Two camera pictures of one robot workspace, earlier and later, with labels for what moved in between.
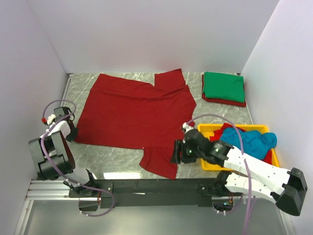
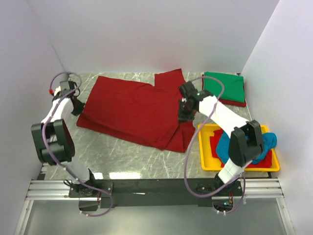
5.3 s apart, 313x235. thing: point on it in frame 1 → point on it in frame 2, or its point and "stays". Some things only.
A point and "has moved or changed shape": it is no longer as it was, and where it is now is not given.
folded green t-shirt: [226, 86] stays
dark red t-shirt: [122, 112] has moved or changed shape
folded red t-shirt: [220, 101] stays
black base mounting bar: [153, 193] stays
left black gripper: [71, 137] → [77, 111]
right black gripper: [179, 146] → [182, 117]
